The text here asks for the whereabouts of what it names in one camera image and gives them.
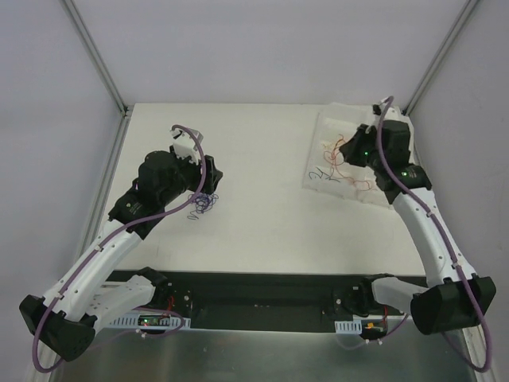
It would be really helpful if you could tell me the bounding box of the red wire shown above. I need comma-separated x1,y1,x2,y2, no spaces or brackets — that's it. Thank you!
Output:
322,134,363,185

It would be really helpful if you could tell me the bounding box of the orange wire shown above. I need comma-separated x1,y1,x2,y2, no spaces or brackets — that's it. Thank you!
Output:
353,177,379,193

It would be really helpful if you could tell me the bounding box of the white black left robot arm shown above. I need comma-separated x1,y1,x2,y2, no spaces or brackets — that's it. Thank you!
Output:
19,147,223,372

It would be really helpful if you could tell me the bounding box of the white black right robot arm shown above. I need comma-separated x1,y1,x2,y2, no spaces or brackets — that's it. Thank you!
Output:
340,120,496,335

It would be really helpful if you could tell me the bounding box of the white compartment tray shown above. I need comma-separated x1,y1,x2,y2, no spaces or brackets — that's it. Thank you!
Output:
302,99,396,208

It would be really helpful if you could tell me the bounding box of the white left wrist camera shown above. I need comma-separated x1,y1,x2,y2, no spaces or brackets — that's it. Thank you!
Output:
171,125,203,166

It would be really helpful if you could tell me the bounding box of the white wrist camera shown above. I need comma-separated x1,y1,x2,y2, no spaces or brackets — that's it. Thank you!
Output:
171,125,203,166
368,103,399,129

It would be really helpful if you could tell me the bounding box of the dark blue wire in tray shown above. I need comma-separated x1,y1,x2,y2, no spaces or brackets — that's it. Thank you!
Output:
308,166,339,184

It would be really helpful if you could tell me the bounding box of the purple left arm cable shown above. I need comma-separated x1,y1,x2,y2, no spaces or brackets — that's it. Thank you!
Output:
31,124,208,373

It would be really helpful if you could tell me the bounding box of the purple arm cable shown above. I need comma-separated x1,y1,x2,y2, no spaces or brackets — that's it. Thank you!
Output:
375,95,494,373
31,124,208,373

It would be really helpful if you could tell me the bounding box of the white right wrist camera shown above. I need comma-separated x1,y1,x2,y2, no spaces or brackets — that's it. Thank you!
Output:
368,103,399,129

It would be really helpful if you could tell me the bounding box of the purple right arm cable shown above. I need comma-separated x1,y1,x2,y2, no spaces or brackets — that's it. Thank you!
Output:
375,95,494,373

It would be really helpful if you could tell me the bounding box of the aluminium left corner post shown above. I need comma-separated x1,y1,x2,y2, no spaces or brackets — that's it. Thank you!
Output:
59,0,130,116

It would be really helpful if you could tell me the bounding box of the aluminium corner post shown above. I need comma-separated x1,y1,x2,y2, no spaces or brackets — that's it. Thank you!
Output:
59,0,130,116
402,0,483,115

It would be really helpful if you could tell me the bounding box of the left white cable duct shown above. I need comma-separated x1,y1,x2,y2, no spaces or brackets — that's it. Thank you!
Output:
106,313,182,330

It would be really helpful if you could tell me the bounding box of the white cable duct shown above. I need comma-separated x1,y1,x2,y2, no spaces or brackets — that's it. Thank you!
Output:
334,320,363,335
106,313,182,330

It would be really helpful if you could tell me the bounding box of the right white cable duct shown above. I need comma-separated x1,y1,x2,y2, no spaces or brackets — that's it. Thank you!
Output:
334,320,363,335

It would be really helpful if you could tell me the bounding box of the aluminium right corner post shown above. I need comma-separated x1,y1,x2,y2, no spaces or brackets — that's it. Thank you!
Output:
402,0,483,115

